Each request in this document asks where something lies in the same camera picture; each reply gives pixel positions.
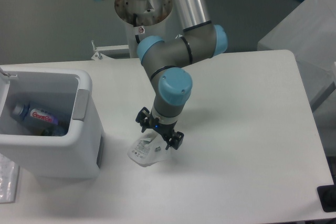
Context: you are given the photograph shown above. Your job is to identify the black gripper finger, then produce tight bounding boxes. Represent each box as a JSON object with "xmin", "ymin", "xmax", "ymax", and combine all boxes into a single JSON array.
[
  {"xmin": 135, "ymin": 107, "xmax": 150, "ymax": 133},
  {"xmin": 163, "ymin": 130, "xmax": 184, "ymax": 150}
]

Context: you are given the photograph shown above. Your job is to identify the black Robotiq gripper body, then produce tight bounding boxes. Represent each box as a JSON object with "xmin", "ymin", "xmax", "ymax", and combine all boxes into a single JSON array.
[{"xmin": 148, "ymin": 114, "xmax": 176, "ymax": 137}]

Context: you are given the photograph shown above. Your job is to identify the white plastic wrapper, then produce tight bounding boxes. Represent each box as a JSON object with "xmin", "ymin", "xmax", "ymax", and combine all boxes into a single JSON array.
[{"xmin": 127, "ymin": 130, "xmax": 172, "ymax": 167}]

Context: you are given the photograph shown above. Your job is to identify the clear crushed plastic bottle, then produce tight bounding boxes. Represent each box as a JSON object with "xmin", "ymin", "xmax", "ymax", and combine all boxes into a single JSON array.
[{"xmin": 12, "ymin": 102, "xmax": 70, "ymax": 130}]

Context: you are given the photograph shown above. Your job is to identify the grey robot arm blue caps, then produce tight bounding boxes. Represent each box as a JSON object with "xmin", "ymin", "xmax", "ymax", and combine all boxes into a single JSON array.
[{"xmin": 97, "ymin": 0, "xmax": 228, "ymax": 149}]

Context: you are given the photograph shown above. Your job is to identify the white trash can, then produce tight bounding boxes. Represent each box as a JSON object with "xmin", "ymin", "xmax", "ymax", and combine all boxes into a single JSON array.
[{"xmin": 1, "ymin": 66, "xmax": 103, "ymax": 179}]

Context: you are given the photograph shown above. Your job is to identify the trash inside bin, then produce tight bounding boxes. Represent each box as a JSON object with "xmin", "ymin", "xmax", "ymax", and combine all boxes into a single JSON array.
[{"xmin": 40, "ymin": 126, "xmax": 66, "ymax": 136}]

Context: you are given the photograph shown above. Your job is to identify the clear plastic sheet packet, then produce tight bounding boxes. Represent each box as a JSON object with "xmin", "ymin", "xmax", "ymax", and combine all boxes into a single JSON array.
[{"xmin": 1, "ymin": 154, "xmax": 20, "ymax": 204}]

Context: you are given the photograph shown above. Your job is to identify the black device at table edge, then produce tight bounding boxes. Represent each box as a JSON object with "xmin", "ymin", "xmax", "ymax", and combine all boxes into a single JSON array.
[{"xmin": 317, "ymin": 185, "xmax": 335, "ymax": 212}]

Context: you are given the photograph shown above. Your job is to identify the white side table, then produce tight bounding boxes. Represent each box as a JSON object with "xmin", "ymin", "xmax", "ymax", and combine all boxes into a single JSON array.
[{"xmin": 257, "ymin": 0, "xmax": 335, "ymax": 109}]

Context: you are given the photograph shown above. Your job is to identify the white pedestal base frame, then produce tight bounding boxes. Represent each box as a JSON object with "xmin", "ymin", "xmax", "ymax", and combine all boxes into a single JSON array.
[{"xmin": 90, "ymin": 34, "xmax": 184, "ymax": 61}]

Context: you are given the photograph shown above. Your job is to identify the black cable on pedestal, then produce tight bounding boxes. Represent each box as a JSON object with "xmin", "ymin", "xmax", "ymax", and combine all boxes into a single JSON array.
[{"xmin": 132, "ymin": 13, "xmax": 145, "ymax": 58}]

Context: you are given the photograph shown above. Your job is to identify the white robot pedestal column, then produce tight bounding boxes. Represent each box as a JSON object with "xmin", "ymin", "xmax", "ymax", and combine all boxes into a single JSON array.
[{"xmin": 114, "ymin": 0, "xmax": 173, "ymax": 47}]

